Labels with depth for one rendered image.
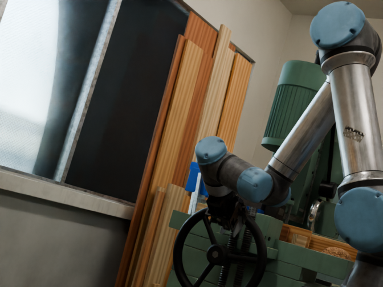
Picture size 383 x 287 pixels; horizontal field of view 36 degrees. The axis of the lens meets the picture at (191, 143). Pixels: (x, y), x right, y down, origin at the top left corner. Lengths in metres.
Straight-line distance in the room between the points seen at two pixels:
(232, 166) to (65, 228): 2.01
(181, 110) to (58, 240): 1.06
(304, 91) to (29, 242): 1.68
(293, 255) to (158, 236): 1.63
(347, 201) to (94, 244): 2.44
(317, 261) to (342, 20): 0.80
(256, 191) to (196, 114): 2.51
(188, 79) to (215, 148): 2.29
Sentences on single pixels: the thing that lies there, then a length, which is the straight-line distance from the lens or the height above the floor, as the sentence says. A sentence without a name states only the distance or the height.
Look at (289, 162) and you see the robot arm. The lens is 1.44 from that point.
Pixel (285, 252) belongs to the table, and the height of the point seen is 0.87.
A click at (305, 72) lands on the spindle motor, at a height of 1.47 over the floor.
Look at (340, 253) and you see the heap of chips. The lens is 1.86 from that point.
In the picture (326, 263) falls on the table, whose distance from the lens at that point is 1.84.
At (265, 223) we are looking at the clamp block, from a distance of 1.79.
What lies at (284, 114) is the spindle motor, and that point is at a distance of 2.03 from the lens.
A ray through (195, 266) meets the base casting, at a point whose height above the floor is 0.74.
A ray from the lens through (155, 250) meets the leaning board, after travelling 3.40.
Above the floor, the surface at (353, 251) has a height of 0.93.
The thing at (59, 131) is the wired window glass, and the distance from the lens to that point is 3.20.
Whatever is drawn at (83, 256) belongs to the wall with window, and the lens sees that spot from 3.44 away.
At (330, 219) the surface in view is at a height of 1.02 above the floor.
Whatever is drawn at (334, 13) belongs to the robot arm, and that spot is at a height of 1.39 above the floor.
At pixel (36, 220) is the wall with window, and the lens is 3.12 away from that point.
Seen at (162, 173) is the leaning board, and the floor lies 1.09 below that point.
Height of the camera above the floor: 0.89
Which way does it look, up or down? 7 degrees up
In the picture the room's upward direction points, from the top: 16 degrees clockwise
